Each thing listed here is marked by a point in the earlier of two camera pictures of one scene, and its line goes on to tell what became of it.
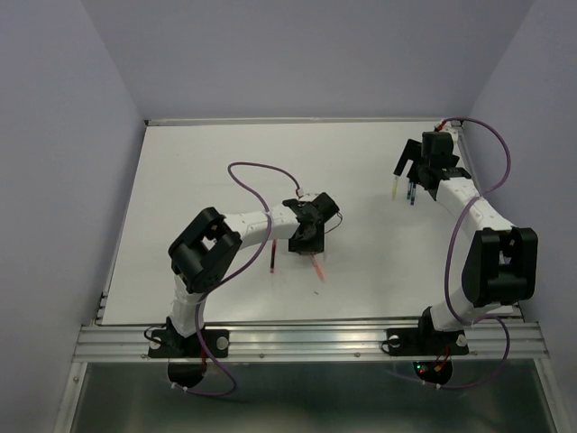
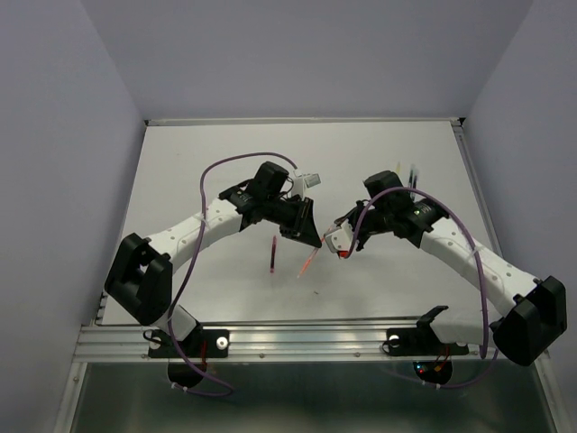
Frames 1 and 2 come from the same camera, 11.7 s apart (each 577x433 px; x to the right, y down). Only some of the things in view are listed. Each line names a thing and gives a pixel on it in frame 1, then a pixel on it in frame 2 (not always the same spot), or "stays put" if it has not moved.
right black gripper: x=411 y=151 to x=351 y=214
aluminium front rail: x=284 y=342 stays put
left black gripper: x=315 y=245 to x=302 y=226
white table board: x=384 y=256 stays put
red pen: x=273 y=253 stays put
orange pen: x=318 y=268 to x=310 y=259
